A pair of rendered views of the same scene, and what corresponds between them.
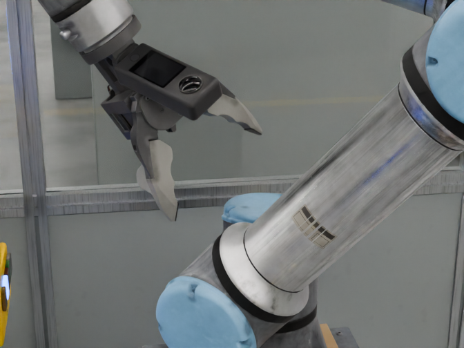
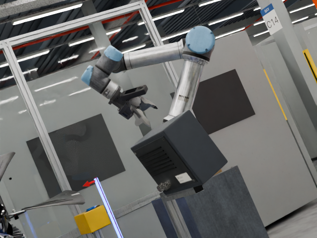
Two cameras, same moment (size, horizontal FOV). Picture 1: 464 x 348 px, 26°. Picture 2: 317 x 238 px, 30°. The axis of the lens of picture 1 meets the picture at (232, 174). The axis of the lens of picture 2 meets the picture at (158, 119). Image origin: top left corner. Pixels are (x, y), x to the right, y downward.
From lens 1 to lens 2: 1.72 m
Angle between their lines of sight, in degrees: 33
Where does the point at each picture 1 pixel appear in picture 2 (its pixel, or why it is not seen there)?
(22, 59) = (62, 178)
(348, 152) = (181, 77)
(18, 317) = not seen: outside the picture
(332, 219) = (186, 93)
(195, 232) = (138, 219)
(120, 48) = (119, 93)
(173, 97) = (138, 90)
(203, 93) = (144, 87)
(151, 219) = (123, 219)
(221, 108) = (146, 102)
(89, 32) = (112, 89)
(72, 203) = not seen: hidden behind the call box
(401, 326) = not seen: hidden behind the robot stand
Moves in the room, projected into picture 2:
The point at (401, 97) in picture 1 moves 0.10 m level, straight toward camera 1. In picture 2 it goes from (186, 60) to (190, 54)
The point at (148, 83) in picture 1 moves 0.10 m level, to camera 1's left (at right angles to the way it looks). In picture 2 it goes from (130, 93) to (109, 101)
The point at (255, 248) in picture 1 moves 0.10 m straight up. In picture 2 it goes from (173, 112) to (163, 90)
